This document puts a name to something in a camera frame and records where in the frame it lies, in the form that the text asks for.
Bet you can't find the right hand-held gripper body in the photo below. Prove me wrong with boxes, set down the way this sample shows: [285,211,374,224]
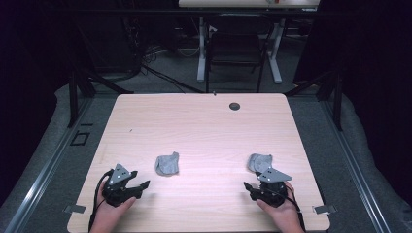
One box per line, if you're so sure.
[251,166,293,209]

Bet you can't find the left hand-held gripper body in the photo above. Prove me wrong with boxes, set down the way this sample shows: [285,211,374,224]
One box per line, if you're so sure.
[101,163,144,208]

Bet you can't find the gray sock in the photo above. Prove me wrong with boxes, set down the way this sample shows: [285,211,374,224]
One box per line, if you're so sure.
[247,152,274,175]
[154,150,181,178]

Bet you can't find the person's left hand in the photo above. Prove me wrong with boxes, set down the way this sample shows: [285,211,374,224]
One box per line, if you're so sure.
[90,181,137,233]

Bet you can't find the person's right hand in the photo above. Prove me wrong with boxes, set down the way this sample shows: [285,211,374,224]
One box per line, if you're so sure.
[256,181,306,233]

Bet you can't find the black chair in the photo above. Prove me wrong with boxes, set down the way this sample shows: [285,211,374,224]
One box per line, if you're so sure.
[204,14,276,94]

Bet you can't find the white-legged desk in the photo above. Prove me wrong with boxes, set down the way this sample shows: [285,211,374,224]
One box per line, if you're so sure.
[177,0,322,85]

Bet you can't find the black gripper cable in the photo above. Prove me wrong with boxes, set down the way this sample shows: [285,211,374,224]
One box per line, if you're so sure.
[265,184,307,233]
[87,169,115,233]

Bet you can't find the gray metal table bracket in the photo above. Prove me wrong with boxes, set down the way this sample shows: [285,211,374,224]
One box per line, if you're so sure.
[62,204,87,215]
[311,204,338,216]

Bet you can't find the aluminium floor rail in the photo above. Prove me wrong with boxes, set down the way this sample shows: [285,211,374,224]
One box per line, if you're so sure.
[2,96,95,233]
[319,96,395,233]

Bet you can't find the black metal frame stand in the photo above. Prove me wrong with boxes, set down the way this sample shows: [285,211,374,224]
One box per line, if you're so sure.
[284,67,345,132]
[66,66,135,129]

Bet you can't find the black floor cables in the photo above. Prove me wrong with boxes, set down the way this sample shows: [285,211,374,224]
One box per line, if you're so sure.
[139,45,206,95]

